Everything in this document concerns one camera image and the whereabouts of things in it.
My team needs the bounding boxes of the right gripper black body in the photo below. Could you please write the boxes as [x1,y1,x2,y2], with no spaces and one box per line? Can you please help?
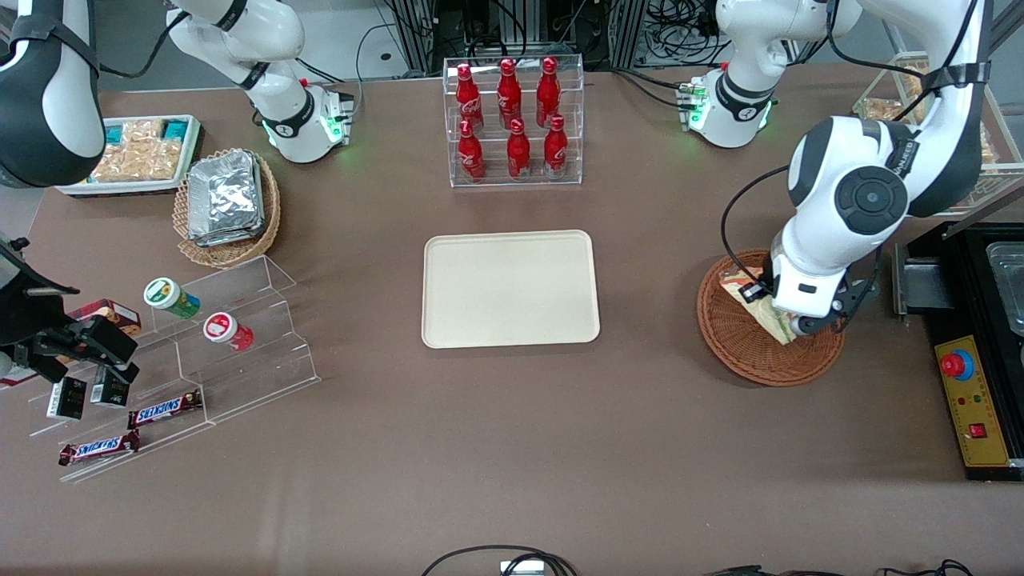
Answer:
[0,238,81,370]

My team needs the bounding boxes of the triangular sandwich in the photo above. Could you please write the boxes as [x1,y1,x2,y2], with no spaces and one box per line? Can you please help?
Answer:
[718,268,798,346]

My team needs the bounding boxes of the round brown wicker basket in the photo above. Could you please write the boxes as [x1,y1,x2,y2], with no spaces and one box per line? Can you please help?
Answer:
[696,249,846,388]

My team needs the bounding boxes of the white rectangular snack tray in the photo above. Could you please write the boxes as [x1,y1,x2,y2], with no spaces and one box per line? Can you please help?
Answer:
[56,114,205,198]

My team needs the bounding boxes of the oval tan wicker basket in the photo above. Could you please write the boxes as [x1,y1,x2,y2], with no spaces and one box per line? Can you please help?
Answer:
[173,149,282,269]

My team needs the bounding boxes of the beige plastic tray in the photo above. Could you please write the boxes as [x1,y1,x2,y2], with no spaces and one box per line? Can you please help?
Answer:
[422,230,601,350]

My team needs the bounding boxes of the brown red chocolate box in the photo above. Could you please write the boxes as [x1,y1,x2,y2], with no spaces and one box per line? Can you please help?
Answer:
[68,298,142,337]

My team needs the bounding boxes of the small black box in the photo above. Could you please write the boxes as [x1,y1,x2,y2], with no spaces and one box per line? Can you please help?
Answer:
[46,376,87,422]
[90,366,130,409]

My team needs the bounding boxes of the green cup with white lid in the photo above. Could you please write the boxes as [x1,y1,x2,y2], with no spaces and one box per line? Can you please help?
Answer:
[143,277,202,320]

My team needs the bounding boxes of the Snickers chocolate bar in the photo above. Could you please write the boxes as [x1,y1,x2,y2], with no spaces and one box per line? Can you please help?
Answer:
[128,390,202,430]
[58,430,141,466]

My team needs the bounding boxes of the red cup with white lid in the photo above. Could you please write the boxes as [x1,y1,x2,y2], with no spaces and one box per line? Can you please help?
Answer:
[202,312,255,352]

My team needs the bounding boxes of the clear acrylic stepped display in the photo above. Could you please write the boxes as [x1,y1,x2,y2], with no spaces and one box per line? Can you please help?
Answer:
[28,254,321,483]

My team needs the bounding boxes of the silver foil packet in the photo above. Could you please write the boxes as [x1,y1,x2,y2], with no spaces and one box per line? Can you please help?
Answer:
[192,216,266,248]
[186,150,263,234]

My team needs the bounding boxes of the black yellow control box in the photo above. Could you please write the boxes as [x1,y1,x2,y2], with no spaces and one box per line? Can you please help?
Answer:
[893,222,1024,482]

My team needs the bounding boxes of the clear plastic container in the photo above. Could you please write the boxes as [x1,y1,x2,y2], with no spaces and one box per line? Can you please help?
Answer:
[986,240,1024,338]

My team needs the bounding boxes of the red cola bottle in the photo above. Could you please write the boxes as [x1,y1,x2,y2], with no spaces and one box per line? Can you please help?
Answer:
[497,58,522,129]
[457,118,486,182]
[535,57,562,129]
[543,114,569,178]
[506,118,532,181]
[455,63,485,133]

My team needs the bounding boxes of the clear acrylic bottle rack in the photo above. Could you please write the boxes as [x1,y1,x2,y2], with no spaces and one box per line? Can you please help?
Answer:
[443,54,585,189]

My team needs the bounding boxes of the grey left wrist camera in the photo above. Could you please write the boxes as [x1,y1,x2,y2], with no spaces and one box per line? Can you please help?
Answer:
[788,314,842,337]

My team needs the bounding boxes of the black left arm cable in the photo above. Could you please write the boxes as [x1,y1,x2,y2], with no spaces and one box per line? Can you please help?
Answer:
[719,164,793,283]

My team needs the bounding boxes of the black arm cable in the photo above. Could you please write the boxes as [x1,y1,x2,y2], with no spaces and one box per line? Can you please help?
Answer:
[719,164,793,283]
[96,10,193,80]

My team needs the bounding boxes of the white wire shelf rack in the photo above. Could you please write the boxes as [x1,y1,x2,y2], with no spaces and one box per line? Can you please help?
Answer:
[852,50,1024,218]

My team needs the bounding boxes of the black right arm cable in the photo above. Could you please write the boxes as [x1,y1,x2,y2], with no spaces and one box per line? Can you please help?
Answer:
[96,10,193,80]

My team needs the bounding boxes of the black cable bundle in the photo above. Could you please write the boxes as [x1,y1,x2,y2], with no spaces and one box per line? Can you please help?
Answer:
[644,0,725,66]

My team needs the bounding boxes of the black looped cable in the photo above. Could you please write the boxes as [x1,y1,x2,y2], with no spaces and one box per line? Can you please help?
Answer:
[422,545,578,576]

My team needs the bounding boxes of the aluminium frame rack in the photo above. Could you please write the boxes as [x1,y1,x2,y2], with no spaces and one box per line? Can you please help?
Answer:
[386,0,665,74]

